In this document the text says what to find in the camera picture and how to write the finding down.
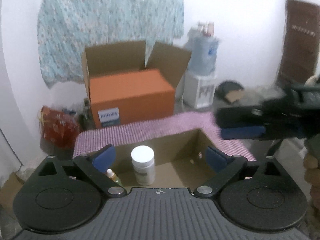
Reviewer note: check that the small pink containers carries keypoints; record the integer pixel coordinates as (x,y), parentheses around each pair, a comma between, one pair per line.
(206,30)

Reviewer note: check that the white water dispenser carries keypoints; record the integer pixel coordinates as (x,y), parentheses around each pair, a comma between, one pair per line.
(197,90)

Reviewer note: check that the person's right hand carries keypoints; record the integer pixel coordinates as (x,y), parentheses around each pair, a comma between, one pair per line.
(312,167)

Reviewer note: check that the floral hanging cloth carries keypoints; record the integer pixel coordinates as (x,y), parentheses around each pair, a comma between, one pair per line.
(100,25)

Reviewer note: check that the brown door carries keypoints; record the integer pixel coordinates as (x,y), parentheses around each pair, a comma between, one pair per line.
(300,47)

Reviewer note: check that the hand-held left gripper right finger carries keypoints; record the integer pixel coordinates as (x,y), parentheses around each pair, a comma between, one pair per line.
(214,158)

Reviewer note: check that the dark round object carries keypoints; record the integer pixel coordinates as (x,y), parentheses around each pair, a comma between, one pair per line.
(228,87)

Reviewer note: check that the small cardboard box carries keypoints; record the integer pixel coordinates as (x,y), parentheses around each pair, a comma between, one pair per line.
(175,150)

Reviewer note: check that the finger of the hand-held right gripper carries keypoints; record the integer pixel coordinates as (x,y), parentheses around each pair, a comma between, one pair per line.
(243,132)
(237,117)

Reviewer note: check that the pink checked cloth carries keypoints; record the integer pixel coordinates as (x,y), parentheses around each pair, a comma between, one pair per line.
(150,127)

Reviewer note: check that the large open cardboard box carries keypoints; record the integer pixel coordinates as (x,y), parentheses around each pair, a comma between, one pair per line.
(112,57)

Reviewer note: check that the small dropper bottle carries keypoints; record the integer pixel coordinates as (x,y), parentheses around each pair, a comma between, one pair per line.
(114,177)

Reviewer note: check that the red gift bag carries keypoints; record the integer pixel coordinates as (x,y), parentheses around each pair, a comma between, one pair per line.
(58,127)

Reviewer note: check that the white lidded plastic bottle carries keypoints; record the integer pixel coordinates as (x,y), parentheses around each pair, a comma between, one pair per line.
(142,165)

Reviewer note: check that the blue water jug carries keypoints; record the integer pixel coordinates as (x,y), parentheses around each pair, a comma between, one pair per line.
(202,55)

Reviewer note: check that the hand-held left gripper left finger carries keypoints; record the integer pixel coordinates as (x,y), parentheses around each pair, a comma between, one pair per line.
(105,156)

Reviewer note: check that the orange carton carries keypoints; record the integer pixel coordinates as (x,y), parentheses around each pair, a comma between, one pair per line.
(132,97)

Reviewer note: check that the flat cardboard piece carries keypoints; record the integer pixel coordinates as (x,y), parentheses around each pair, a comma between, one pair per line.
(8,192)

